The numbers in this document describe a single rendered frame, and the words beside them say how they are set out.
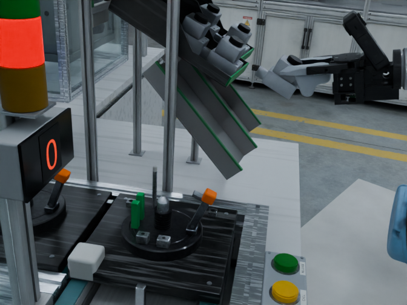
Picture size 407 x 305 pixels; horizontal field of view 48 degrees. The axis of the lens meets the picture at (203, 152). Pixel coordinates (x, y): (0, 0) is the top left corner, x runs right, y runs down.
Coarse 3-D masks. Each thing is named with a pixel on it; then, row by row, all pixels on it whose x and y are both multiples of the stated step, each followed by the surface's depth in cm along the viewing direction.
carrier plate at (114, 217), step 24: (120, 216) 85; (216, 216) 87; (96, 240) 78; (120, 240) 78; (216, 240) 80; (120, 264) 73; (144, 264) 73; (168, 264) 73; (192, 264) 74; (216, 264) 74; (168, 288) 69; (192, 288) 69; (216, 288) 69
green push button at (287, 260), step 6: (276, 258) 76; (282, 258) 76; (288, 258) 76; (294, 258) 76; (276, 264) 75; (282, 264) 75; (288, 264) 75; (294, 264) 75; (282, 270) 75; (288, 270) 74; (294, 270) 75
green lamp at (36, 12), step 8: (0, 0) 45; (8, 0) 45; (16, 0) 45; (24, 0) 46; (32, 0) 47; (0, 8) 46; (8, 8) 46; (16, 8) 46; (24, 8) 46; (32, 8) 47; (0, 16) 46; (8, 16) 46; (16, 16) 46; (24, 16) 46; (32, 16) 47
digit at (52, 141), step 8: (56, 128) 55; (40, 136) 51; (48, 136) 53; (56, 136) 55; (40, 144) 52; (48, 144) 54; (56, 144) 56; (48, 152) 54; (56, 152) 56; (48, 160) 54; (56, 160) 56; (48, 168) 54; (56, 168) 56; (48, 176) 55
